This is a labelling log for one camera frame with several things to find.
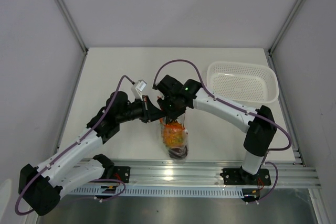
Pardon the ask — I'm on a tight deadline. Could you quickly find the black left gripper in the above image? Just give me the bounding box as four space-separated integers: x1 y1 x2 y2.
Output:
117 95 166 124

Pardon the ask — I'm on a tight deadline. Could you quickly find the toy pineapple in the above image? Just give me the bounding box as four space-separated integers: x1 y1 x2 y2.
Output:
160 120 188 148

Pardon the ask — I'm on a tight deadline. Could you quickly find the clear zip bag orange zipper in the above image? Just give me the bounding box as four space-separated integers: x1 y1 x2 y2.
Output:
159 113 188 162

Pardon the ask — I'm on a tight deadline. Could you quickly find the dark red toy apple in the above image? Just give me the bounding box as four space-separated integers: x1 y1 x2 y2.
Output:
168 146 188 160

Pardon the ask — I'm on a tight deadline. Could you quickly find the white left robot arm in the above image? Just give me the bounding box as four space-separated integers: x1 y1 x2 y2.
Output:
18 91 166 216

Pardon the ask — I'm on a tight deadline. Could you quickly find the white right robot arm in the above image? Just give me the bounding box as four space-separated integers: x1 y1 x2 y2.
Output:
153 75 277 184

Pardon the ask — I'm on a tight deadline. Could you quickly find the white plastic basket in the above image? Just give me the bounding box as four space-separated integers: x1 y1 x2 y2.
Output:
206 61 279 104

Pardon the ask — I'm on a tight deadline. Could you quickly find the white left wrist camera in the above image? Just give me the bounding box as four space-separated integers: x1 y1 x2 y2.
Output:
131 80 147 101

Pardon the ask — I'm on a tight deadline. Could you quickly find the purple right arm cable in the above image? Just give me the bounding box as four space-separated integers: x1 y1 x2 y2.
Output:
153 59 292 205

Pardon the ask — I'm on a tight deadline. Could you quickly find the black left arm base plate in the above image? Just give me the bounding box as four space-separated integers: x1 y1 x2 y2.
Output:
112 166 131 184

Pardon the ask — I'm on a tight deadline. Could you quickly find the white slotted cable duct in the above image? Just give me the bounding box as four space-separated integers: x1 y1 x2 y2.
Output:
69 185 244 198

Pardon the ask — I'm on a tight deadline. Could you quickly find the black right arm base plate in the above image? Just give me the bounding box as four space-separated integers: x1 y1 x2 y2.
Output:
220 168 271 186

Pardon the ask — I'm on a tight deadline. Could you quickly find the aluminium frame rail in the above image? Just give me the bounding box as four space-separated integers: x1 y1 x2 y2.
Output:
113 159 321 189

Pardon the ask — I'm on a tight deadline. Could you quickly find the left back frame post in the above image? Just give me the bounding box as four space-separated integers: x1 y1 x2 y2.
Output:
54 0 88 55

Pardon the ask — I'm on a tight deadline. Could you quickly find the frame post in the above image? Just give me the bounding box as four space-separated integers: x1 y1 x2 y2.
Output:
268 0 306 57
54 0 88 55

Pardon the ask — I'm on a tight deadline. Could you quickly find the right back frame post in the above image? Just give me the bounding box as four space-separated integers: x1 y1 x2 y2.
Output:
268 0 306 57

